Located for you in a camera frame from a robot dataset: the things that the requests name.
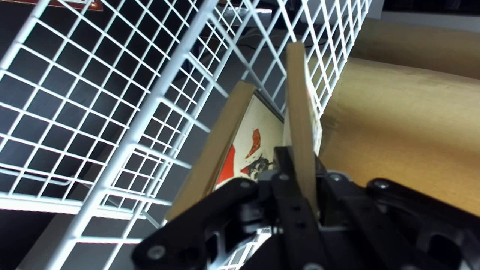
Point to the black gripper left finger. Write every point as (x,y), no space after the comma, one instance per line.
(210,220)

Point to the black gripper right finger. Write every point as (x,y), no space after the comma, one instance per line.
(399,226)

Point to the thin white red picture book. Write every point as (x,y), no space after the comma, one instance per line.
(225,136)

